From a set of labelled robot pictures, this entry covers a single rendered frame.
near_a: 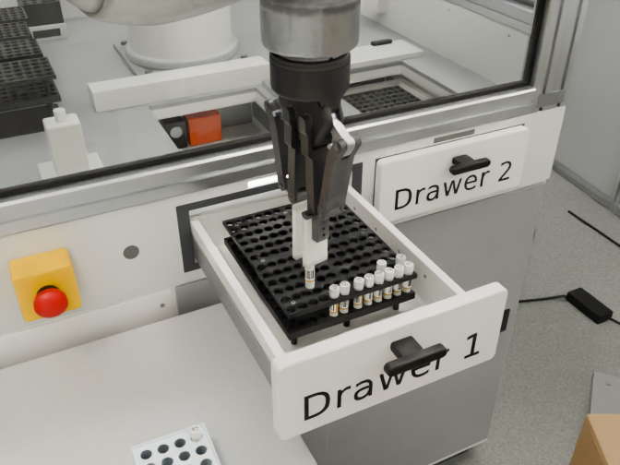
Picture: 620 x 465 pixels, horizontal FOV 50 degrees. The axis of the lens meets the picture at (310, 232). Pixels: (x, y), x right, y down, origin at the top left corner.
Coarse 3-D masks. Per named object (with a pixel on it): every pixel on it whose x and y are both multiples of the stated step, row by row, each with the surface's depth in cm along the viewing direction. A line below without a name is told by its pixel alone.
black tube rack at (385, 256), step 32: (224, 224) 93; (256, 224) 93; (288, 224) 94; (352, 224) 93; (256, 256) 87; (288, 256) 86; (352, 256) 86; (384, 256) 86; (256, 288) 86; (288, 288) 82; (320, 288) 81; (288, 320) 81; (320, 320) 80
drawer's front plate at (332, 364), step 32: (480, 288) 76; (384, 320) 72; (416, 320) 72; (448, 320) 74; (480, 320) 77; (288, 352) 68; (320, 352) 68; (352, 352) 70; (384, 352) 72; (448, 352) 78; (480, 352) 81; (288, 384) 68; (320, 384) 70; (352, 384) 72; (416, 384) 78; (288, 416) 70; (320, 416) 73
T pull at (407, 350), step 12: (396, 348) 71; (408, 348) 71; (420, 348) 71; (432, 348) 71; (444, 348) 71; (396, 360) 69; (408, 360) 69; (420, 360) 70; (432, 360) 70; (396, 372) 69
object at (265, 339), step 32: (352, 192) 101; (192, 224) 94; (384, 224) 94; (224, 256) 97; (416, 256) 88; (224, 288) 85; (416, 288) 90; (448, 288) 82; (256, 320) 77; (352, 320) 86; (256, 352) 78
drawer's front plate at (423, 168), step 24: (456, 144) 107; (480, 144) 108; (504, 144) 111; (384, 168) 102; (408, 168) 104; (432, 168) 106; (504, 168) 114; (384, 192) 104; (408, 192) 107; (480, 192) 114; (384, 216) 107; (408, 216) 110
